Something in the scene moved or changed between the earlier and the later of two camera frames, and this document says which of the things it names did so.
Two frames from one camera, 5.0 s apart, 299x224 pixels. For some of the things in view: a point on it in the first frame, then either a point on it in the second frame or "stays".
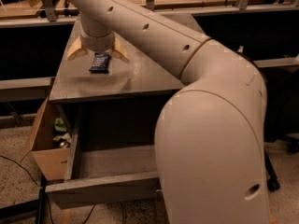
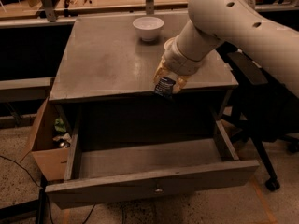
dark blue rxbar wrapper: (100, 63) -> (164, 87)
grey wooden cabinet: (111, 95) stays
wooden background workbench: (49, 3) stays
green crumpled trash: (60, 125) stays
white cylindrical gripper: (97, 43) -> (181, 62)
